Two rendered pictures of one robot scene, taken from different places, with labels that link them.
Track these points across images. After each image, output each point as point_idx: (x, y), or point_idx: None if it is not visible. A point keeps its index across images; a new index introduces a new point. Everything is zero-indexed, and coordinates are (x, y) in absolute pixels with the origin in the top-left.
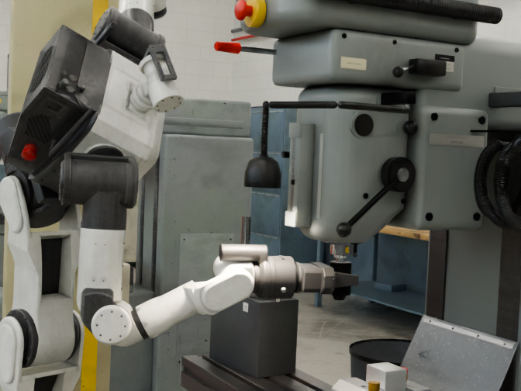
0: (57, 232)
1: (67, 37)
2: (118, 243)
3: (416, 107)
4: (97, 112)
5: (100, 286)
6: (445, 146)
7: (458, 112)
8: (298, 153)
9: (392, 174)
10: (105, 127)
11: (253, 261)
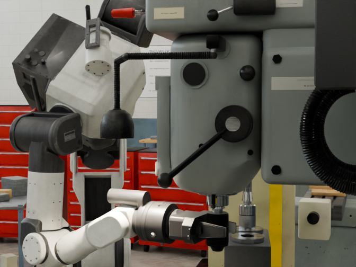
0: (99, 172)
1: (52, 22)
2: (45, 184)
3: (263, 50)
4: (51, 78)
5: (32, 217)
6: (295, 90)
7: (314, 52)
8: (157, 105)
9: (219, 123)
10: (55, 90)
11: (134, 205)
